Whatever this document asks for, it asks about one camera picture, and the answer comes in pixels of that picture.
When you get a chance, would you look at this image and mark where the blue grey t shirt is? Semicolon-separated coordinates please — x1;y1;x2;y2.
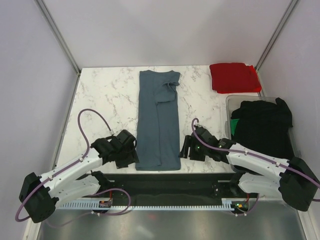
135;70;181;171

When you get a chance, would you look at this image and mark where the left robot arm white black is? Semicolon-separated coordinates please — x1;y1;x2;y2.
19;130;139;223

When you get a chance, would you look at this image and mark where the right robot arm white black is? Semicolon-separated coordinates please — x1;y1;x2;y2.
179;126;320;212

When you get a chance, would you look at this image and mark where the green t shirt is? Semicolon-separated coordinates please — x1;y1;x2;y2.
230;118;240;136

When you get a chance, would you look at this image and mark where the clear plastic bin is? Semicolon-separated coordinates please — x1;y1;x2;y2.
224;94;304;176

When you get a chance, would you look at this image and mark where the black t shirt pile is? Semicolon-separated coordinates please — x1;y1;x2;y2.
230;97;301;173

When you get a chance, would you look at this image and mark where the folded red t shirt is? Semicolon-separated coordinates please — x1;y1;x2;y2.
209;62;262;94

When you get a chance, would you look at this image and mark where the black mounting base rail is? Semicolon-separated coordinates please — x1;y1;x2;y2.
92;171;257;206

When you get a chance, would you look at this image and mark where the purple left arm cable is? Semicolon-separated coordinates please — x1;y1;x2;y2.
14;109;116;223

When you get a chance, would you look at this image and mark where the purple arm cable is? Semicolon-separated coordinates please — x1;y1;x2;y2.
191;117;320;202
14;109;116;223

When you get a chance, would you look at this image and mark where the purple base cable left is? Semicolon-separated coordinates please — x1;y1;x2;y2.
91;189;133;217

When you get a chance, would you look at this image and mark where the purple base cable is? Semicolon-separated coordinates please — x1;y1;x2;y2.
91;189;133;217
231;193;260;218

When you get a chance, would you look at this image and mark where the white slotted cable duct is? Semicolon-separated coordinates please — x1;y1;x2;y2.
59;198;234;211

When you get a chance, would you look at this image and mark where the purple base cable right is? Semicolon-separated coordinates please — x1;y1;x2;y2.
231;193;260;218

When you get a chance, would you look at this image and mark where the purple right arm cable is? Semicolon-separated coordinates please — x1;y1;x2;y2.
191;117;320;202

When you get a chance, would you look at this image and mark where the left aluminium frame post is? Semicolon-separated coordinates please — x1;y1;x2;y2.
34;0;81;76

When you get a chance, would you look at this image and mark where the aluminium frame post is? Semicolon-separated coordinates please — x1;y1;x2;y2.
255;0;300;72
34;0;81;76

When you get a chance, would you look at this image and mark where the right aluminium frame post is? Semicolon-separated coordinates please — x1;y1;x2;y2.
255;0;300;72

